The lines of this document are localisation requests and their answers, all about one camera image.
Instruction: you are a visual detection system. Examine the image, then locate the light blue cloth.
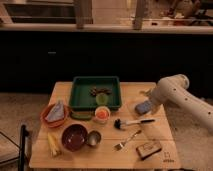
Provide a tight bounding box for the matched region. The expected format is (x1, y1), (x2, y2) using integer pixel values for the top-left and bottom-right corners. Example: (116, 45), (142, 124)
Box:
(45, 101), (64, 122)

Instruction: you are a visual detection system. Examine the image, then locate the black handled dish brush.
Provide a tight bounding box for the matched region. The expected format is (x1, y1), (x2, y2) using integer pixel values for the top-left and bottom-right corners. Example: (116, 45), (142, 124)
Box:
(114, 119), (154, 130)

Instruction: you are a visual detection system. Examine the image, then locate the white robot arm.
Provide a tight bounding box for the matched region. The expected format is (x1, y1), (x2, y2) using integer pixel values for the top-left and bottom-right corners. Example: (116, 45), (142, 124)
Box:
(136, 74), (213, 133)

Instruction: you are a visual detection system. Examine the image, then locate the brown wooden block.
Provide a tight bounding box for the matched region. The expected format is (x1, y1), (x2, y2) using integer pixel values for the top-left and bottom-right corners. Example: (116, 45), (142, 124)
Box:
(136, 140), (162, 160)

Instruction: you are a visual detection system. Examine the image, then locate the orange bowl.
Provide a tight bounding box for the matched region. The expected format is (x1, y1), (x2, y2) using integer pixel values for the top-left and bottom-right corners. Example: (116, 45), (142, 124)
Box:
(40, 104), (69, 128)

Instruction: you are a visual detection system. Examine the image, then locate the green cucumber toy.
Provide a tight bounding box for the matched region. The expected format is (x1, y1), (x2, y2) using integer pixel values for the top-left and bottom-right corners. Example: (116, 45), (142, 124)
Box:
(70, 112), (92, 121)

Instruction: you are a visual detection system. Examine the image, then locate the metal fork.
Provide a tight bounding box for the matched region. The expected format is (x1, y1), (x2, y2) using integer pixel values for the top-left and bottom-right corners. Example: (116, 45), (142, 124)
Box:
(114, 130), (142, 151)

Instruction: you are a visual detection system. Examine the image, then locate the black stand pole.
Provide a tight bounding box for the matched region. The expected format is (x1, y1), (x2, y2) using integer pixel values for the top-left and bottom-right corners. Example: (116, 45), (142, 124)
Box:
(18, 125), (29, 171)

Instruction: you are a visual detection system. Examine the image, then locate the green plastic tray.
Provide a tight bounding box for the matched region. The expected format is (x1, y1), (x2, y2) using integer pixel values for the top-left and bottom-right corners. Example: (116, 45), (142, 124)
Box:
(69, 76), (122, 111)

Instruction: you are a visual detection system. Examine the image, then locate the white cup with orange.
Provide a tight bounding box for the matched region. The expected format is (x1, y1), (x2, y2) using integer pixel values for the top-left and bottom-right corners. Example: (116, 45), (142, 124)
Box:
(95, 106), (111, 124)

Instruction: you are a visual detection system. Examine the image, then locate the dark brown toy in tray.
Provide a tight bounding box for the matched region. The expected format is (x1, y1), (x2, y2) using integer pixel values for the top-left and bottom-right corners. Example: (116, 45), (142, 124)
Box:
(90, 87), (112, 96)

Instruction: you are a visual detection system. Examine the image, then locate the dark red bowl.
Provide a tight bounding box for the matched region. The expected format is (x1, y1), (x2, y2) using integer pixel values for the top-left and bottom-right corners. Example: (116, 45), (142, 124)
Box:
(61, 124), (88, 152)

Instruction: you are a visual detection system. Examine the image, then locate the blue sponge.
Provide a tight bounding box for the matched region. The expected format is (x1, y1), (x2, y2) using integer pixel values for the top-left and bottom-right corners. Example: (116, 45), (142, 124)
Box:
(135, 100), (153, 115)

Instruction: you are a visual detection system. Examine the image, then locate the yellow corn toy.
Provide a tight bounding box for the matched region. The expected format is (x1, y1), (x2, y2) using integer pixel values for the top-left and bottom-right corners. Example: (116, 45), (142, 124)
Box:
(47, 133), (61, 157)

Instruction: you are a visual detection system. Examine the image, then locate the small metal cup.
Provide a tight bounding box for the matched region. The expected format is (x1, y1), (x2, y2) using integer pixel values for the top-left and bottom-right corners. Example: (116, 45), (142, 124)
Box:
(87, 131), (101, 147)

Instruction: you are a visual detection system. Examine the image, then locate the green pepper toy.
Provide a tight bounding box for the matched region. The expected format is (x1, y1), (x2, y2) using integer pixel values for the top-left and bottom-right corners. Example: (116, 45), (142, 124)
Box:
(95, 93), (109, 106)

